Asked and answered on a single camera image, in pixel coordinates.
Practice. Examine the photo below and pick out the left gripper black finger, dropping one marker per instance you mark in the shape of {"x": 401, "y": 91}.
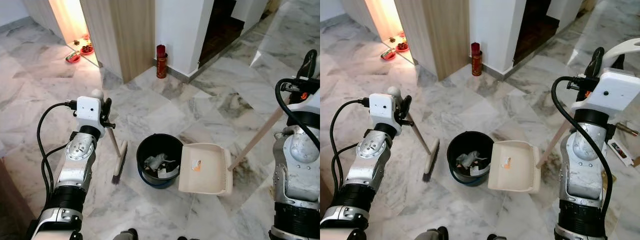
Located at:
{"x": 108, "y": 107}
{"x": 407, "y": 105}

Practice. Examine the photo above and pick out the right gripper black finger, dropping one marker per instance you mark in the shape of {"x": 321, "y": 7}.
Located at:
{"x": 308, "y": 62}
{"x": 618, "y": 61}
{"x": 595, "y": 61}

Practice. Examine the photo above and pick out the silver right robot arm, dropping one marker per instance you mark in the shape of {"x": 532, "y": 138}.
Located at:
{"x": 582, "y": 155}
{"x": 300, "y": 155}

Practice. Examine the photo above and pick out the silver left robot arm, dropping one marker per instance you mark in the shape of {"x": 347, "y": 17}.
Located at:
{"x": 80, "y": 165}
{"x": 372, "y": 165}

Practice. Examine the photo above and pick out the black plastic bucket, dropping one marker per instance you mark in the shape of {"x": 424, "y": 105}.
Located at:
{"x": 462, "y": 140}
{"x": 150, "y": 142}

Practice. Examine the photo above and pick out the red offering bowl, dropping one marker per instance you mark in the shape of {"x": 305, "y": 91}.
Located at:
{"x": 388, "y": 55}
{"x": 401, "y": 47}
{"x": 87, "y": 49}
{"x": 73, "y": 57}

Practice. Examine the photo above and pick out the bronze metal tube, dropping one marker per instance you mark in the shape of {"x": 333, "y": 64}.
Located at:
{"x": 627, "y": 128}

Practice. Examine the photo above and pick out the crumpled grey paper trash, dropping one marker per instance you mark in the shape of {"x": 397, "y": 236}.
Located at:
{"x": 155, "y": 161}
{"x": 470, "y": 159}

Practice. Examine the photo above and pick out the red spray can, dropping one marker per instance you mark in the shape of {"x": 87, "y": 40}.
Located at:
{"x": 476, "y": 60}
{"x": 161, "y": 62}

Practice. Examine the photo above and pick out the long white window box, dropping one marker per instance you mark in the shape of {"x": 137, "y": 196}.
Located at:
{"x": 620, "y": 152}

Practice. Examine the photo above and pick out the robot left leg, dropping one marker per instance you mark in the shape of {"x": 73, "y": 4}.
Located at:
{"x": 127, "y": 234}
{"x": 435, "y": 233}

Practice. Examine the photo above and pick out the dark brown wooden furniture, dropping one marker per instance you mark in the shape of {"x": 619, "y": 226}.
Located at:
{"x": 10, "y": 210}

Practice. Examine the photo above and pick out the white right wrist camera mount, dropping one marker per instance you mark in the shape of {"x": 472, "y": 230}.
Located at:
{"x": 312, "y": 102}
{"x": 610, "y": 90}

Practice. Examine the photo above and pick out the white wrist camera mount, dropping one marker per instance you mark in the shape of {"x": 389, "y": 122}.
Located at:
{"x": 89, "y": 112}
{"x": 382, "y": 110}
{"x": 312, "y": 102}
{"x": 610, "y": 90}

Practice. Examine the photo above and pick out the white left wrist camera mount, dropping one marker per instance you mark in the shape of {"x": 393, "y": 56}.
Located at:
{"x": 89, "y": 112}
{"x": 382, "y": 110}

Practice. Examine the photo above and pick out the light wooden wall panel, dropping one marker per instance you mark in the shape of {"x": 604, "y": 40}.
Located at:
{"x": 445, "y": 35}
{"x": 130, "y": 35}

